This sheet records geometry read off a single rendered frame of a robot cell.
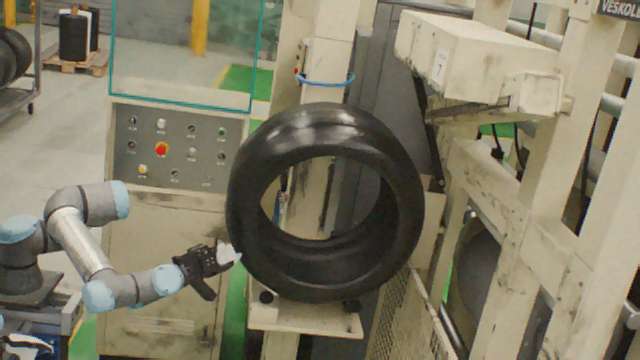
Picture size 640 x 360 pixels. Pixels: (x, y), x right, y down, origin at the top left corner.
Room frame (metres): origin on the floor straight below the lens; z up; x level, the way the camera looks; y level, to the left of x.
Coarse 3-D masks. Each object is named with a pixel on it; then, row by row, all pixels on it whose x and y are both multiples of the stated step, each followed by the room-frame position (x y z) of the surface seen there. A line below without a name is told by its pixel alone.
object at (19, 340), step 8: (16, 336) 1.07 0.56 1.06; (24, 336) 1.07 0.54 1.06; (8, 344) 1.06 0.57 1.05; (16, 344) 1.05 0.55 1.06; (24, 344) 1.06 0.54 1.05; (32, 344) 1.06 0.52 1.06; (40, 344) 1.06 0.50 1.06; (16, 352) 1.06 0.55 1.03; (24, 352) 1.06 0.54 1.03; (32, 352) 1.06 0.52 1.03
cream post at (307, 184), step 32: (320, 0) 2.02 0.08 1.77; (352, 0) 2.03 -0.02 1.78; (320, 32) 2.02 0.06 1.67; (352, 32) 2.03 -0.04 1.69; (320, 64) 2.02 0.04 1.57; (320, 96) 2.02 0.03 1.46; (320, 160) 2.03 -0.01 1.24; (288, 192) 2.05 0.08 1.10; (320, 192) 2.03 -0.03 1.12; (288, 224) 2.02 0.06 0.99; (288, 352) 2.03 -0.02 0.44
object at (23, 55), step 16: (0, 32) 5.44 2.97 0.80; (16, 32) 5.60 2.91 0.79; (0, 48) 5.08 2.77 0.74; (16, 48) 5.44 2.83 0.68; (0, 64) 4.82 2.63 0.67; (16, 64) 5.25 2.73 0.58; (0, 80) 4.81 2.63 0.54; (16, 80) 5.57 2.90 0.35; (0, 96) 5.46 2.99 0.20; (16, 96) 5.54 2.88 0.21; (32, 96) 5.60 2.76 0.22; (0, 112) 4.99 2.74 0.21; (32, 112) 5.67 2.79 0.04
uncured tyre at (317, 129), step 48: (288, 144) 1.61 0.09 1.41; (336, 144) 1.62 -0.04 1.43; (384, 144) 1.66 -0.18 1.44; (240, 192) 1.60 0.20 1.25; (384, 192) 1.93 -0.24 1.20; (240, 240) 1.59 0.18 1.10; (288, 240) 1.89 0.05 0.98; (336, 240) 1.92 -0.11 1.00; (384, 240) 1.89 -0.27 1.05; (288, 288) 1.61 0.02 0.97; (336, 288) 1.63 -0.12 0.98
